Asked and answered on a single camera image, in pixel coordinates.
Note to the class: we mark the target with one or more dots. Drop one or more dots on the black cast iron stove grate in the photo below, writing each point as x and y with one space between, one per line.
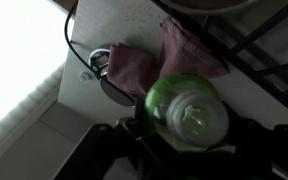
217 43

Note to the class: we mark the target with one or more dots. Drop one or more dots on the white window with blind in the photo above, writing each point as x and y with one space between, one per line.
10 50

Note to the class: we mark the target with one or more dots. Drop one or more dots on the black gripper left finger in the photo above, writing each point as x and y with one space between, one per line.
140 113

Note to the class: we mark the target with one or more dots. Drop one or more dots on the pink cloth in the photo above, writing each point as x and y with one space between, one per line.
184 56

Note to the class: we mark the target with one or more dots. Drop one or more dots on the green plastic bottle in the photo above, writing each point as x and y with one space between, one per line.
184 110

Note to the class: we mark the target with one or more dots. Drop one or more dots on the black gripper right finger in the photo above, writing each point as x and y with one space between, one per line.
240 130

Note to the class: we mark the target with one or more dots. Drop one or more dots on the stainless steel gas stove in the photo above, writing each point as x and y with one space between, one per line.
284 80

